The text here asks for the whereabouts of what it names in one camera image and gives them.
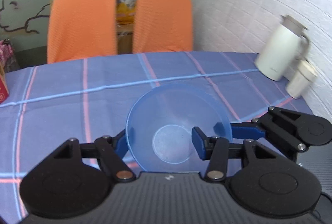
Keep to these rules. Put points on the orange chair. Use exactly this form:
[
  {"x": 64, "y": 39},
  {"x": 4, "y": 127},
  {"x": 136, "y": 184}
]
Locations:
[
  {"x": 81, "y": 29},
  {"x": 162, "y": 26}
]

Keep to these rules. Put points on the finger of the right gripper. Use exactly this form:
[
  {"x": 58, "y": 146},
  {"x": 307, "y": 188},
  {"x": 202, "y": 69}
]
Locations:
[
  {"x": 247, "y": 130},
  {"x": 293, "y": 132}
]

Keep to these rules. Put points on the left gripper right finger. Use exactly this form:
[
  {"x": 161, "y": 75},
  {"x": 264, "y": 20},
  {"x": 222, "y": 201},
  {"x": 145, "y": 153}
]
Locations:
[{"x": 256, "y": 177}]

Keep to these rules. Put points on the translucent blue plastic bowl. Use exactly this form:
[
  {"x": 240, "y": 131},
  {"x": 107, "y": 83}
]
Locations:
[{"x": 159, "y": 126}]

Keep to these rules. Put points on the white thermos jug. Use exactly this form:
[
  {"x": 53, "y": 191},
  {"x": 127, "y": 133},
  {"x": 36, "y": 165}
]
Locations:
[{"x": 287, "y": 43}]

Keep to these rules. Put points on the red cracker box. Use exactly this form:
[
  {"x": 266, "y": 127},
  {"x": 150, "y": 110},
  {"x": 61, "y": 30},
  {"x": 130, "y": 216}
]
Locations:
[{"x": 4, "y": 92}]

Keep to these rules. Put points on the blue plaid tablecloth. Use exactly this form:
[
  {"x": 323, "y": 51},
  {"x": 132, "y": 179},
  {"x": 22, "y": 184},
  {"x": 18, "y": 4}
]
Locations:
[{"x": 89, "y": 98}]

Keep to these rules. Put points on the right orange chair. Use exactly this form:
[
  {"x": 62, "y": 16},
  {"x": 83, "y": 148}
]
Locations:
[{"x": 162, "y": 26}]

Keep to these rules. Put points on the white travel mug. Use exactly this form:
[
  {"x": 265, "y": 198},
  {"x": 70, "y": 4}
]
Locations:
[{"x": 304, "y": 76}]

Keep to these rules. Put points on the left orange chair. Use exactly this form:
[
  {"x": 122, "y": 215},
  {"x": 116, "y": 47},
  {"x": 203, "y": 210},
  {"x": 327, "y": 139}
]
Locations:
[{"x": 81, "y": 29}]

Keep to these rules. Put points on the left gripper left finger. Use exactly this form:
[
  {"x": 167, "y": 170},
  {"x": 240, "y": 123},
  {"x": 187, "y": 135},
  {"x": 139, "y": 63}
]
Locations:
[{"x": 76, "y": 178}]

